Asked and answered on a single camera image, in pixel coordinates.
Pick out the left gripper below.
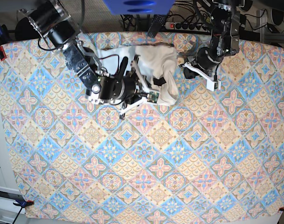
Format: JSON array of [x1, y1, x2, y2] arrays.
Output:
[[179, 47, 223, 91]]

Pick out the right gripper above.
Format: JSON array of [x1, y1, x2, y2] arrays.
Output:
[[85, 55, 166, 119]]

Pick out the white printed T-shirt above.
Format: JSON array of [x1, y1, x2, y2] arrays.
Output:
[[83, 43, 180, 107]]

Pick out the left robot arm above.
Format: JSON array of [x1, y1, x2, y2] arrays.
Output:
[[179, 0, 240, 91]]

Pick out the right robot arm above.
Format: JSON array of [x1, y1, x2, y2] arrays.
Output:
[[19, 0, 159, 119]]

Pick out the black power strip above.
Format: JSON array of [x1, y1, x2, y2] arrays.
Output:
[[165, 22, 211, 32]]

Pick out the patterned tablecloth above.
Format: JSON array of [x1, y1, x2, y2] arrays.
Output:
[[0, 40, 284, 224]]

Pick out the black round stool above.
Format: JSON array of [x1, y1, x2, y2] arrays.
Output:
[[14, 17, 40, 41]]

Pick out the blue orange clamp upper left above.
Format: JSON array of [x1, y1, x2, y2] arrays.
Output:
[[0, 25, 8, 61]]

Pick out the blue orange clamp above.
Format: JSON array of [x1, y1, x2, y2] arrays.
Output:
[[12, 200, 34, 224], [0, 25, 8, 61]]

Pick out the blue orange clamp lower left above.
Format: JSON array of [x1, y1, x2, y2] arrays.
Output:
[[12, 200, 34, 224]]

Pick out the white cabinet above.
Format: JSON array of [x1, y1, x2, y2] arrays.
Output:
[[0, 58, 28, 224]]

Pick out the black brush-like bracket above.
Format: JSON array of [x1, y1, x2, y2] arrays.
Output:
[[146, 14, 167, 38]]

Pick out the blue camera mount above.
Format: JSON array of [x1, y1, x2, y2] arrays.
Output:
[[104, 0, 175, 15]]

